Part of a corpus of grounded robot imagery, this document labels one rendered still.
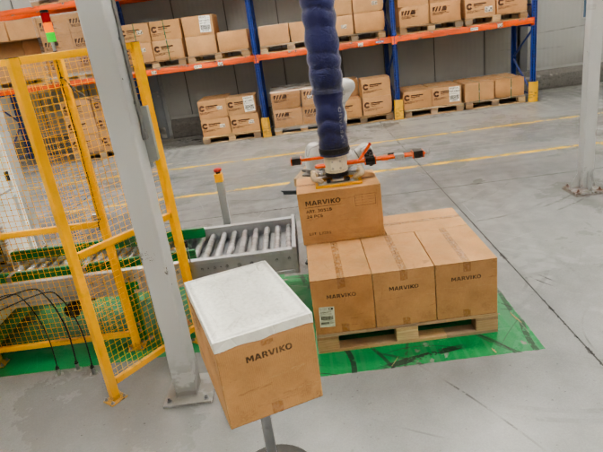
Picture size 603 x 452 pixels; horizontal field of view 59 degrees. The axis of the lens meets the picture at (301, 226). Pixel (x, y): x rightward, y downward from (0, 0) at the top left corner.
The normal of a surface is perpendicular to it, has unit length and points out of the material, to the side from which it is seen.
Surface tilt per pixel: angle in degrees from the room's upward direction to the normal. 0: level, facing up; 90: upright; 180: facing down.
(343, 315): 90
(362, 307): 90
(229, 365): 90
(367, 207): 90
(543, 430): 0
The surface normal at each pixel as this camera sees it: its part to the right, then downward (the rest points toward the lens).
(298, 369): 0.37, 0.29
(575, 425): -0.13, -0.93
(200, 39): 0.06, 0.29
